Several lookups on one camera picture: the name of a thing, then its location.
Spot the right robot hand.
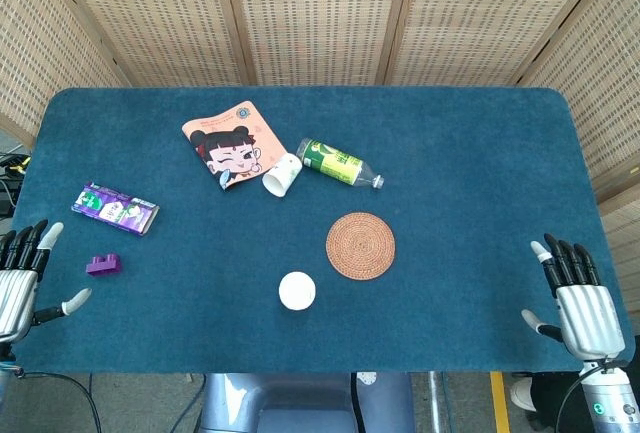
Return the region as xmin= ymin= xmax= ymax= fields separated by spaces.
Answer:
xmin=520 ymin=233 xmax=628 ymax=361

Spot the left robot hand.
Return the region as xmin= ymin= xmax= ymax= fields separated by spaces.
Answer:
xmin=0 ymin=219 xmax=93 ymax=345

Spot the round brown woven coaster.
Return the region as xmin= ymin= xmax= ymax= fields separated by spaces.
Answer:
xmin=325 ymin=211 xmax=397 ymax=282

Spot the white paper cup with print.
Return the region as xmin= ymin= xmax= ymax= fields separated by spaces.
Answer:
xmin=261 ymin=152 xmax=304 ymax=199

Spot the purple toy building block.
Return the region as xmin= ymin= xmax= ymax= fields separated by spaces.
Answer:
xmin=85 ymin=253 xmax=124 ymax=278

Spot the black and white shoe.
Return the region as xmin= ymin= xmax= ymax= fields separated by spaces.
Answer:
xmin=509 ymin=375 xmax=539 ymax=414

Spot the black electronic equipment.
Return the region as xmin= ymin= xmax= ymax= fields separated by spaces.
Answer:
xmin=0 ymin=151 xmax=32 ymax=219

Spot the purple snack box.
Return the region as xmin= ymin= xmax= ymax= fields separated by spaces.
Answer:
xmin=70 ymin=182 xmax=161 ymax=237

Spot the blue table mat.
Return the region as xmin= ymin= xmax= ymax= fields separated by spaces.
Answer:
xmin=8 ymin=85 xmax=637 ymax=374

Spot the green label plastic bottle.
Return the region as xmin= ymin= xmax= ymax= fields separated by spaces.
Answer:
xmin=296 ymin=137 xmax=386 ymax=190

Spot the blue-grey robot torso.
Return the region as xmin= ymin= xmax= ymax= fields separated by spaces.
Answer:
xmin=197 ymin=371 xmax=416 ymax=433

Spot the bamboo folding screen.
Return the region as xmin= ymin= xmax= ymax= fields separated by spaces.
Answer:
xmin=0 ymin=0 xmax=640 ymax=314

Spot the black cable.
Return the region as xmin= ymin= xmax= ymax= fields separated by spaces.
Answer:
xmin=19 ymin=371 xmax=104 ymax=433

